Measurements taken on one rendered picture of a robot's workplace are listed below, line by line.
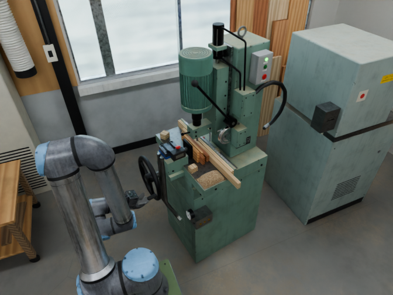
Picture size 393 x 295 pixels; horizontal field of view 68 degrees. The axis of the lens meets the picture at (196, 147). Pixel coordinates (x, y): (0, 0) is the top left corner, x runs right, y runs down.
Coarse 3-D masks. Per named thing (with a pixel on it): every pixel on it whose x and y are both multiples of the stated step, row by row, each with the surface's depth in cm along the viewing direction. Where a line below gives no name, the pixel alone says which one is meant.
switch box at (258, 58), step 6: (252, 54) 151; (258, 54) 149; (264, 54) 149; (270, 54) 151; (252, 60) 153; (258, 60) 149; (264, 60) 151; (270, 60) 153; (252, 66) 154; (258, 66) 151; (270, 66) 155; (252, 72) 156; (258, 72) 153; (264, 72) 155; (270, 72) 158; (252, 78) 158; (258, 78) 156
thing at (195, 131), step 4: (204, 120) 177; (208, 120) 177; (188, 124) 174; (204, 124) 174; (208, 124) 174; (188, 128) 173; (192, 128) 171; (196, 128) 171; (200, 128) 172; (204, 128) 174; (192, 132) 171; (196, 132) 172; (200, 132) 174; (204, 132) 175; (208, 132) 177; (192, 136) 172; (196, 136) 173; (200, 136) 176
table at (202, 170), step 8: (176, 128) 200; (176, 136) 193; (192, 160) 174; (184, 168) 170; (200, 168) 169; (208, 168) 169; (216, 168) 169; (168, 176) 169; (176, 176) 169; (192, 176) 164; (200, 176) 164; (224, 176) 163; (200, 184) 159; (216, 184) 159; (224, 184) 162; (200, 192) 161; (208, 192) 158
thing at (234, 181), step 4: (184, 128) 193; (184, 132) 191; (208, 152) 174; (212, 156) 171; (212, 160) 170; (216, 160) 168; (216, 164) 167; (220, 164) 165; (220, 168) 164; (224, 168) 163; (224, 172) 162; (228, 172) 160; (228, 176) 160; (232, 176) 158; (232, 180) 157; (236, 180) 155; (236, 184) 155; (240, 184) 155
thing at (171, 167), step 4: (164, 160) 166; (168, 160) 166; (172, 160) 165; (176, 160) 166; (180, 160) 167; (184, 160) 169; (164, 164) 168; (168, 164) 164; (172, 164) 165; (176, 164) 167; (180, 164) 169; (184, 164) 171; (168, 168) 165; (172, 168) 167; (176, 168) 169; (180, 168) 171; (168, 172) 167; (172, 172) 169; (176, 172) 171
